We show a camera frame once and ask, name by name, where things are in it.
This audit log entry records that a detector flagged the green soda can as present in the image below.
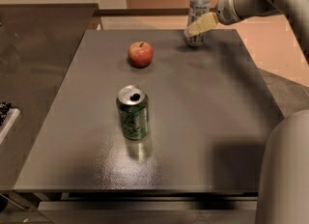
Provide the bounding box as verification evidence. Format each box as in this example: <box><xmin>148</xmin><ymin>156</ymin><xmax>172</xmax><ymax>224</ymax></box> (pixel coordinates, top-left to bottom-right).
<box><xmin>116</xmin><ymin>85</ymin><xmax>149</xmax><ymax>140</ymax></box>

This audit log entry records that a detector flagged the dark side counter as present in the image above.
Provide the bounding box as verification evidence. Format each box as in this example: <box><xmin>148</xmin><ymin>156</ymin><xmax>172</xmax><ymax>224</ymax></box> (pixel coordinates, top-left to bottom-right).
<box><xmin>0</xmin><ymin>3</ymin><xmax>98</xmax><ymax>192</ymax></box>

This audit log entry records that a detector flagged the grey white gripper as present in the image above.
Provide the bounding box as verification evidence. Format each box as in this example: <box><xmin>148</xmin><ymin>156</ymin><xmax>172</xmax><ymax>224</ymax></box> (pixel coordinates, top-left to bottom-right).
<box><xmin>183</xmin><ymin>0</ymin><xmax>240</xmax><ymax>38</ymax></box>

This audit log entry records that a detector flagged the drawer front under table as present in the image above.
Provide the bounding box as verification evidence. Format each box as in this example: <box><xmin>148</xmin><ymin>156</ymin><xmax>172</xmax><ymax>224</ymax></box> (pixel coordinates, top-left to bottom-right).
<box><xmin>39</xmin><ymin>201</ymin><xmax>256</xmax><ymax>224</ymax></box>

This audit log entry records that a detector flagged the clear blue-label plastic bottle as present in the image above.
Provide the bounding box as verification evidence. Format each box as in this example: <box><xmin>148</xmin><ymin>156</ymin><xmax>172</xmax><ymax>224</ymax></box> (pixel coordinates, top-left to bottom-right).
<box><xmin>185</xmin><ymin>0</ymin><xmax>211</xmax><ymax>47</ymax></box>

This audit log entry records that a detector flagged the keyboard on white tray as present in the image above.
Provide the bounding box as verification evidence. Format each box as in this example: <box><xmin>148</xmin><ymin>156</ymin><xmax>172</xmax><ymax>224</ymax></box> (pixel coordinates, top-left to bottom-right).
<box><xmin>0</xmin><ymin>102</ymin><xmax>20</xmax><ymax>145</ymax></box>

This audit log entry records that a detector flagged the red apple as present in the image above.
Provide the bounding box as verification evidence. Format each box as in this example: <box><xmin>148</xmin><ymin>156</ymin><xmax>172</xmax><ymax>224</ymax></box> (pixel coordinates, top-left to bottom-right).
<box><xmin>127</xmin><ymin>42</ymin><xmax>154</xmax><ymax>68</ymax></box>

